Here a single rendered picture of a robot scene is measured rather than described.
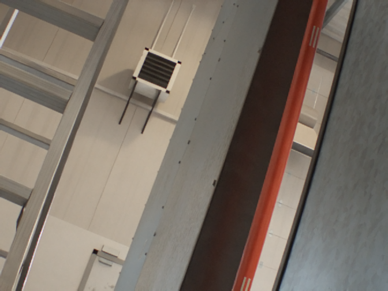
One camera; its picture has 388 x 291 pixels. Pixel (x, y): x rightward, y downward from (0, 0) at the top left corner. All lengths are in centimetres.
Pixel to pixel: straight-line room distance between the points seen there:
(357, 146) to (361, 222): 10
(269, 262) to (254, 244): 1048
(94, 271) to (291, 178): 412
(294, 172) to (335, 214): 1148
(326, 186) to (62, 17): 82
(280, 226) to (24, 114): 517
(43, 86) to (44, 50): 1088
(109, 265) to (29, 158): 239
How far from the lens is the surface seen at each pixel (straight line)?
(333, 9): 1264
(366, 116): 63
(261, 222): 111
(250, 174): 130
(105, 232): 1107
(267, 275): 1154
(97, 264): 1095
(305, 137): 1149
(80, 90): 116
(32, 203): 99
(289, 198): 1192
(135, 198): 1124
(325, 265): 58
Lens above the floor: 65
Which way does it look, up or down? 19 degrees up
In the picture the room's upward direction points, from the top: 20 degrees clockwise
